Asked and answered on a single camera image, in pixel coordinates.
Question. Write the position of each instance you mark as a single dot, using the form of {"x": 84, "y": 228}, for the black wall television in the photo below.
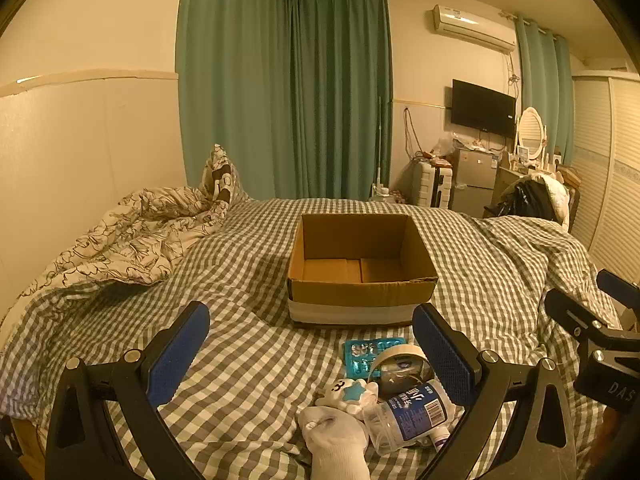
{"x": 482, "y": 107}

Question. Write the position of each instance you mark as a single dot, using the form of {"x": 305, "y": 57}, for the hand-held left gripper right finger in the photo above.
{"x": 442, "y": 355}

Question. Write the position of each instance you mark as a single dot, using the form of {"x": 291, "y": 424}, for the oval vanity mirror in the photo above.
{"x": 530, "y": 130}

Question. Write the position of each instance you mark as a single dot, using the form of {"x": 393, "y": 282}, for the floral duvet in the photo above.
{"x": 135, "y": 240}

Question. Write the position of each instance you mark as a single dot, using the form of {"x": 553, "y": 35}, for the white mop pole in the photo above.
{"x": 380, "y": 150}

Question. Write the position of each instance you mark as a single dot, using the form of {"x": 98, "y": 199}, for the patterned pillow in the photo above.
{"x": 220, "y": 175}

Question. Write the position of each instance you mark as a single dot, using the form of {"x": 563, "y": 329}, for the black jacket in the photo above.
{"x": 525, "y": 200}

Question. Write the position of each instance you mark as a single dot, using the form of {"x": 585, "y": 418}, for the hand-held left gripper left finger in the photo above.
{"x": 177, "y": 355}

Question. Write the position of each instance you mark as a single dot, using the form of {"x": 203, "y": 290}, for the white air conditioner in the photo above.
{"x": 470, "y": 25}

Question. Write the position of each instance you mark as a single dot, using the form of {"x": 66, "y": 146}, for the tape roll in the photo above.
{"x": 395, "y": 355}

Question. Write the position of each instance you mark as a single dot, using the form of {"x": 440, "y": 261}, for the white plush toy blue star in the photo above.
{"x": 350, "y": 394}

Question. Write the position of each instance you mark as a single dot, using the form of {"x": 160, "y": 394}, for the white suitcase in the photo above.
{"x": 430, "y": 185}

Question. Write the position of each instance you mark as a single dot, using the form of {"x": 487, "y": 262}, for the small grey fridge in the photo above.
{"x": 472, "y": 180}

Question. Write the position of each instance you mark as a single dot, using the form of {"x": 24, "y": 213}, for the small white tube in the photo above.
{"x": 439, "y": 441}

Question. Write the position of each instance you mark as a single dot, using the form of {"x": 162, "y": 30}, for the white coat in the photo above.
{"x": 557, "y": 195}

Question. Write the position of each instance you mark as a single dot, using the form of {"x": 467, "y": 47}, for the white louvred wardrobe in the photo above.
{"x": 607, "y": 160}

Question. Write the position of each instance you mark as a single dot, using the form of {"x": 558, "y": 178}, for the teal blister pack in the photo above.
{"x": 361, "y": 355}

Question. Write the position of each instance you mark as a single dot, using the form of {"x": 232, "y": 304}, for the narrow green curtain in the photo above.
{"x": 545, "y": 90}

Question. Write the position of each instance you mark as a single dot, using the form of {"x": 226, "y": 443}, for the clear plastic bottle blue label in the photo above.
{"x": 410, "y": 412}

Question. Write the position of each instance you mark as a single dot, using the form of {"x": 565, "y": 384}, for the cardboard box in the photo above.
{"x": 350, "y": 300}

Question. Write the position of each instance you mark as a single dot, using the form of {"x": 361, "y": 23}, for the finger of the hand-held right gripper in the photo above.
{"x": 580, "y": 312}
{"x": 622, "y": 287}

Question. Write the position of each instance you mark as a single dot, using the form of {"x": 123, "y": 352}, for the white sock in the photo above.
{"x": 332, "y": 440}

